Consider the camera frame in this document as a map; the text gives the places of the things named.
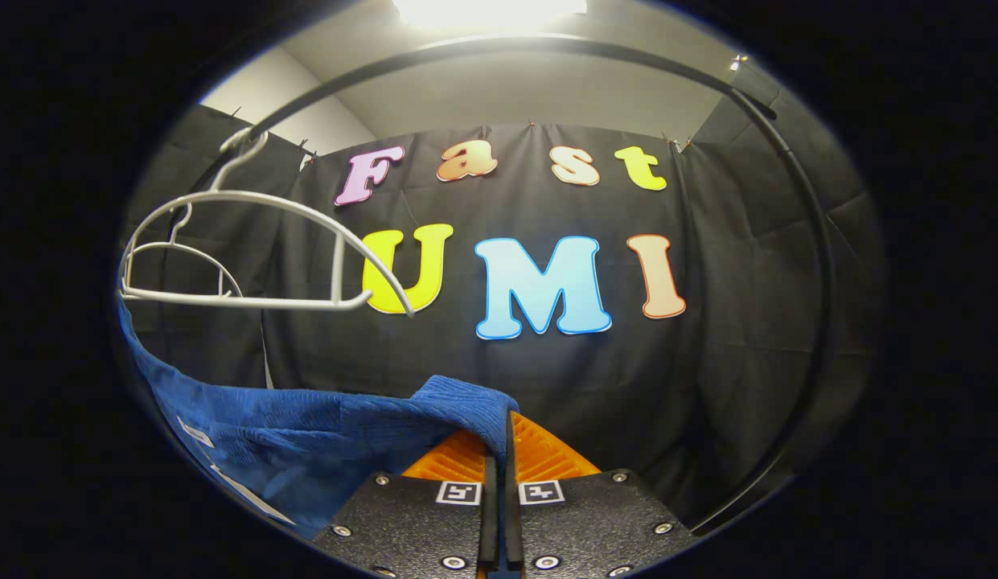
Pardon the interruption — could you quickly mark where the black backdrop cloth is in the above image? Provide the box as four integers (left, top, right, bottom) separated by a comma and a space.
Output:
117, 60, 885, 532

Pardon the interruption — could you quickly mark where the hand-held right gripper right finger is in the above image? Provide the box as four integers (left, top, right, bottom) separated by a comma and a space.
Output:
503, 411, 698, 579

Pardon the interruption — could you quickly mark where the black clothes rack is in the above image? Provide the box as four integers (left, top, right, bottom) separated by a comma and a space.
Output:
245, 34, 839, 536

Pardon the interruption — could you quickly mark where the blue corduroy jacket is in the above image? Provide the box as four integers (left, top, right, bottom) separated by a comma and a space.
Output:
117, 294, 521, 540

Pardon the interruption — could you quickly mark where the white clothes hanger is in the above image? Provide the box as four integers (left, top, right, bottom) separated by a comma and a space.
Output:
127, 201, 244, 298
117, 127, 417, 319

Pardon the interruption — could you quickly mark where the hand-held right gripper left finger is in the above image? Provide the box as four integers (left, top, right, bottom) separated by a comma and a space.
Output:
310, 428, 500, 579

